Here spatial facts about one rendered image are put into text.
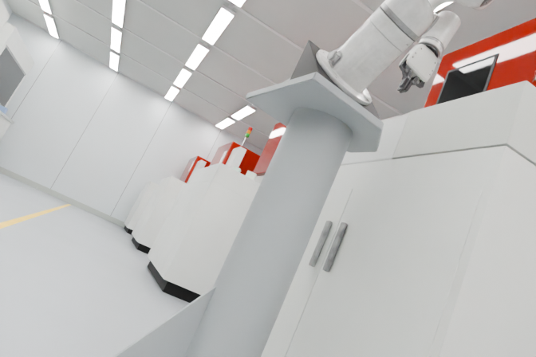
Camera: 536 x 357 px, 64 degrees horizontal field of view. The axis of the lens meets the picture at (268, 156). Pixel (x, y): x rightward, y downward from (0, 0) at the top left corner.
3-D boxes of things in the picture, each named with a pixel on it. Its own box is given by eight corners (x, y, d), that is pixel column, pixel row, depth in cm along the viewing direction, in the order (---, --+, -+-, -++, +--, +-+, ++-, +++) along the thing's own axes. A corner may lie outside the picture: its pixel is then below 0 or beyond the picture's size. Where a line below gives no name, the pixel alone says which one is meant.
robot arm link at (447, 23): (427, 30, 138) (449, 49, 139) (446, 3, 141) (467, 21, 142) (412, 41, 146) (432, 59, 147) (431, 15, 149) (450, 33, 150)
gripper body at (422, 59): (430, 64, 146) (415, 88, 143) (410, 43, 144) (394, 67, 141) (447, 57, 139) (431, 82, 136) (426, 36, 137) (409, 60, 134)
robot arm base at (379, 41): (326, 81, 100) (387, 19, 91) (308, 41, 113) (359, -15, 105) (378, 116, 109) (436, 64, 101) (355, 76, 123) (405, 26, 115)
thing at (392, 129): (322, 179, 169) (335, 148, 172) (418, 174, 117) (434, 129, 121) (302, 169, 166) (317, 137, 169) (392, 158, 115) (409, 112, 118)
